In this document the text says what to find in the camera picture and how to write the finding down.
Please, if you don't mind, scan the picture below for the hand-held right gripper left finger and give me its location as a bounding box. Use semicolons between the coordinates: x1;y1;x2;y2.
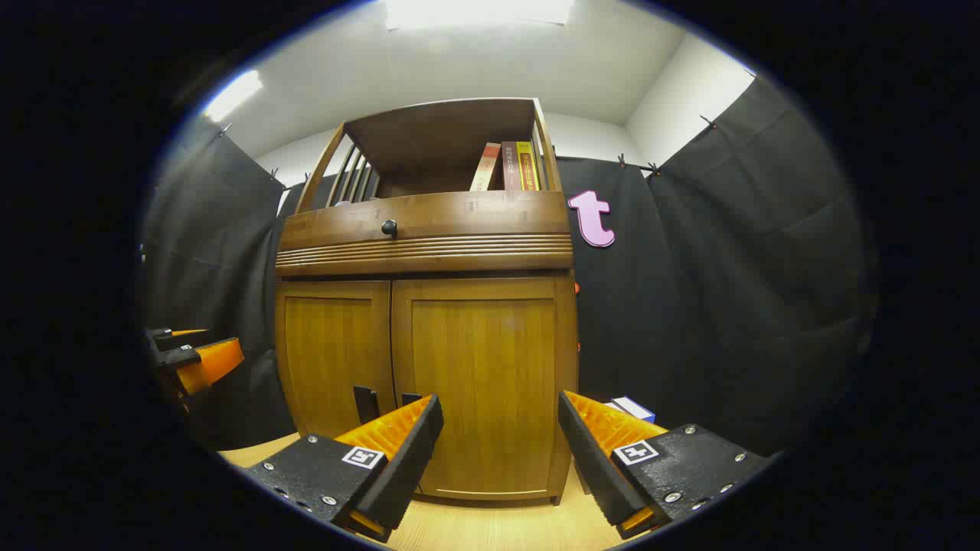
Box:
243;394;445;544

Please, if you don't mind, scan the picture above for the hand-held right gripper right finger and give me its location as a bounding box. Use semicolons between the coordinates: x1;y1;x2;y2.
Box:
557;390;774;540

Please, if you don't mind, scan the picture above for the wooden shoe cabinet door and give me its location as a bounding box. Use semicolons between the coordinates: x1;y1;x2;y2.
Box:
392;277;577;502
276;280;397;439

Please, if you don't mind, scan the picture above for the wooden double-door shoe cabinet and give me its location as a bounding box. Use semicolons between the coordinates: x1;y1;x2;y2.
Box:
274;97;580;506

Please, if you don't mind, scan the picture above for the small printed cardboard box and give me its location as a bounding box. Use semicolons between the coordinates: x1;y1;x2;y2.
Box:
605;396;656;423

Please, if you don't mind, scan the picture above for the black backdrop cloth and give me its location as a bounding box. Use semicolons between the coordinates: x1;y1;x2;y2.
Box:
138;73;877;460

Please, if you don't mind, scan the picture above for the small ceiling light panel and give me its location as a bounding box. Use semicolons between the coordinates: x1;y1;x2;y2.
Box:
203;70;263;123

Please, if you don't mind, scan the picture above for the maroon spine book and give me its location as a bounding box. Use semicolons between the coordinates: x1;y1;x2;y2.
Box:
501;141;523;191

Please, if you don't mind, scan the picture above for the large ceiling light panel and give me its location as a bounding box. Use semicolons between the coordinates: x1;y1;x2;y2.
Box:
383;0;575;31

